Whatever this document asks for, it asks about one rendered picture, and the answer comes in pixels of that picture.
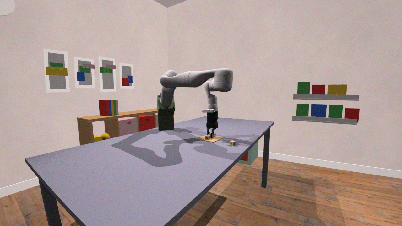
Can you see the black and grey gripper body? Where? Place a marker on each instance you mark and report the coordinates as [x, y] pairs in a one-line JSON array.
[[212, 115]]

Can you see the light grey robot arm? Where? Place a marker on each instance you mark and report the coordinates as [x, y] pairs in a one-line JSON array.
[[223, 79]]

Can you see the tan square mat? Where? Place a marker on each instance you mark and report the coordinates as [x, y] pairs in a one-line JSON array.
[[216, 138]]

